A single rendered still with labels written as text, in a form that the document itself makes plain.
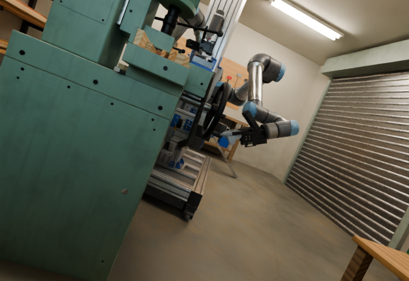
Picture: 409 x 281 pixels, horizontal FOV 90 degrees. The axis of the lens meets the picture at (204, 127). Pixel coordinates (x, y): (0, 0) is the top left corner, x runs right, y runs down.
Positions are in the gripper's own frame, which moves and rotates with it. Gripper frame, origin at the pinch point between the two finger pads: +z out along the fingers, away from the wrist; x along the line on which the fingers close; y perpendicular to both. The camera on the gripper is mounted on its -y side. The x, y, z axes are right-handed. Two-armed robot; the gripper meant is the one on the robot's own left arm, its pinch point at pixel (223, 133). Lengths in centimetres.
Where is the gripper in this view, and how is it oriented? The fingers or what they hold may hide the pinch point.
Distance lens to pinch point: 92.3
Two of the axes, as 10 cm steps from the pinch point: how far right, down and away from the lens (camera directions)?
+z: -9.8, 1.4, -1.1
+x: -1.2, -1.1, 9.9
